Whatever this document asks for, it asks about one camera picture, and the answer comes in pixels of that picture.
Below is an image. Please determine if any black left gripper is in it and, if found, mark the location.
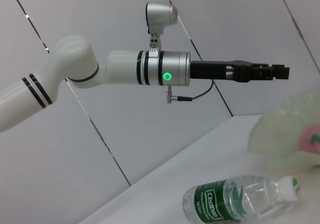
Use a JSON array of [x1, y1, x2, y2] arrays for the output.
[[189, 60, 291, 83]]

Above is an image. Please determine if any pink toy peach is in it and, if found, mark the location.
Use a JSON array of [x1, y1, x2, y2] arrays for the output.
[[299, 123, 320, 156]]

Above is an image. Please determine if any clear green-label water bottle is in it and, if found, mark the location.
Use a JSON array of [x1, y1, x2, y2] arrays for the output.
[[181, 175, 303, 224]]

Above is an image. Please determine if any pale green fruit plate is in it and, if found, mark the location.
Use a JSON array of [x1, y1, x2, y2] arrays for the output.
[[247, 88, 320, 171]]

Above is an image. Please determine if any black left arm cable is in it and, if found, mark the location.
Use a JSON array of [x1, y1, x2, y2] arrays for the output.
[[164, 80, 215, 105]]

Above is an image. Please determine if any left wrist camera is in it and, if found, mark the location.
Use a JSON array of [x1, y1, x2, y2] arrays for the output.
[[145, 2, 180, 59]]

